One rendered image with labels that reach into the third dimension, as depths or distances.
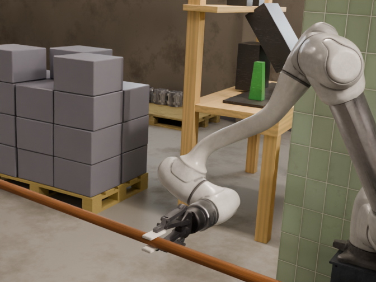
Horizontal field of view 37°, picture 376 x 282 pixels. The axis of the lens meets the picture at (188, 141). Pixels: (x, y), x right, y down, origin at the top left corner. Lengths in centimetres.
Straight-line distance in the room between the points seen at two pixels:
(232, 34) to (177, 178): 668
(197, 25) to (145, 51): 499
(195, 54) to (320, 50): 285
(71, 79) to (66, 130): 43
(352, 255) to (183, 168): 65
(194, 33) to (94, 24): 571
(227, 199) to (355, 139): 44
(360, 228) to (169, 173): 65
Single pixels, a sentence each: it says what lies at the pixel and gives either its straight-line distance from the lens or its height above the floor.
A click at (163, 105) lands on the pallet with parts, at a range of 853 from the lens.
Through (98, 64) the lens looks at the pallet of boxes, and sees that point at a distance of 448.
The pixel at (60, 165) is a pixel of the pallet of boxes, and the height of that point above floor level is 38.
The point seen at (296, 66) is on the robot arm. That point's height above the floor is 166.
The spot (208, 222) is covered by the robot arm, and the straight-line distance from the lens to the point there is 167.
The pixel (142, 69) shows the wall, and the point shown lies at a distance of 929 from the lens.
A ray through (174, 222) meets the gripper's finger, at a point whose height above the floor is 122.
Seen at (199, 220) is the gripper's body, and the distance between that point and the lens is 164.
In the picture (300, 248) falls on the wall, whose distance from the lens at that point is 277.
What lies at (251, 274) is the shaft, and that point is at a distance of 138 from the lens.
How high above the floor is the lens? 185
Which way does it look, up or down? 15 degrees down
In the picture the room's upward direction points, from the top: 3 degrees clockwise
